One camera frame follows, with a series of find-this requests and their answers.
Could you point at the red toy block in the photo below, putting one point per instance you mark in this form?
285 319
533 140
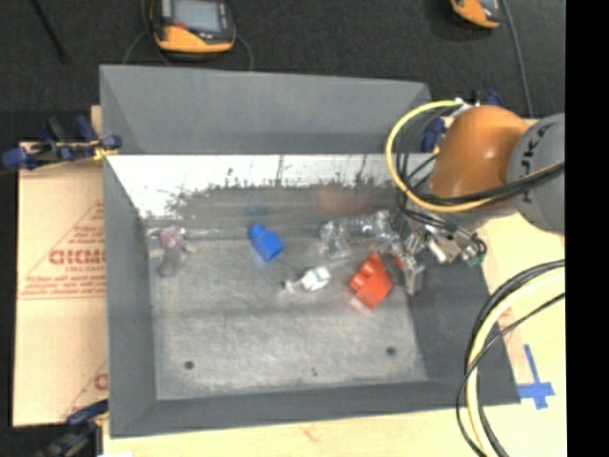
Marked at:
371 282

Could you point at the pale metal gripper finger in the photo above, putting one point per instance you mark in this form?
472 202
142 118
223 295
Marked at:
398 255
414 276

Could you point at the blue plastic cap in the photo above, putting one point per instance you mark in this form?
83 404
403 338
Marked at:
265 242

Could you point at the grey metal bin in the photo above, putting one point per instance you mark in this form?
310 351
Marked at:
266 331

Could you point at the brown cardboard board, red print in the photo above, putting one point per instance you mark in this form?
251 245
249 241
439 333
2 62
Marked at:
57 303

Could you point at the clear plastic bottle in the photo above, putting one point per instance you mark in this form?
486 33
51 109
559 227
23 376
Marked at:
354 233

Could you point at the small white and green bottle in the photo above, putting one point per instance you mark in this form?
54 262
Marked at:
311 279

